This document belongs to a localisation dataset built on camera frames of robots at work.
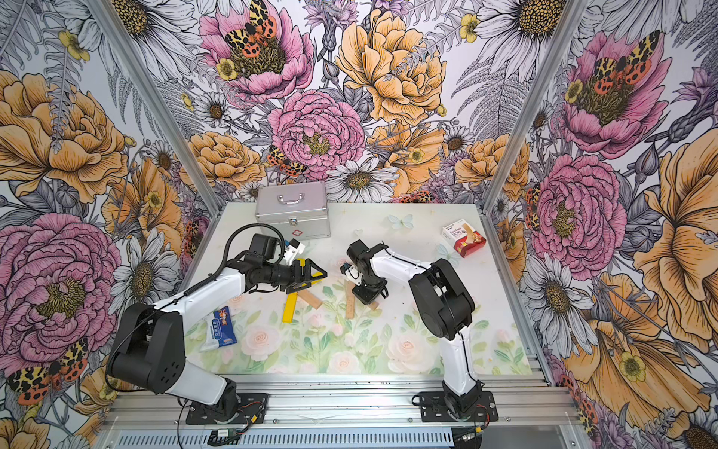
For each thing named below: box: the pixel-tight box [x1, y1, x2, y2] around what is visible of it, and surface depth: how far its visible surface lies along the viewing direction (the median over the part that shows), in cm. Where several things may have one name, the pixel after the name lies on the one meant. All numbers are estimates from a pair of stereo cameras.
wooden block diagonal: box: [345, 291, 356, 319], surface depth 94 cm
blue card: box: [211, 305, 238, 348], surface depth 87 cm
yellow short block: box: [282, 291, 299, 324], surface depth 94 cm
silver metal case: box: [255, 181, 331, 241], surface depth 105 cm
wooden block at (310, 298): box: [297, 289, 323, 310], surface depth 96 cm
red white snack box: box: [441, 218, 488, 259], surface depth 110 cm
